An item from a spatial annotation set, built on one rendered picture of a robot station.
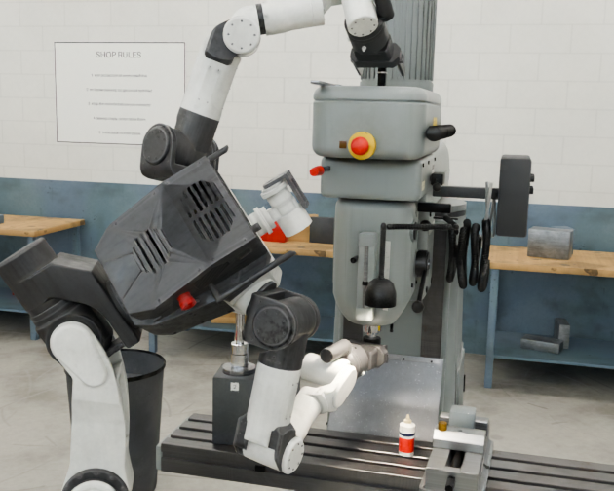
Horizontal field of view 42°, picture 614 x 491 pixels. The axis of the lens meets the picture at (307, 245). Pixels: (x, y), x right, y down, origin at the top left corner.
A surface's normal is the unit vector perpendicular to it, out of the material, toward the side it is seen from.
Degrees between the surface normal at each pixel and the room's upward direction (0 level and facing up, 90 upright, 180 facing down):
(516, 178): 90
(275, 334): 84
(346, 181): 90
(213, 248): 65
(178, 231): 75
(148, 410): 94
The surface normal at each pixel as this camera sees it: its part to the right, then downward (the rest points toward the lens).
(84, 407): 0.05, 0.56
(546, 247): -0.44, 0.14
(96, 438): 0.14, 0.17
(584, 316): -0.25, 0.15
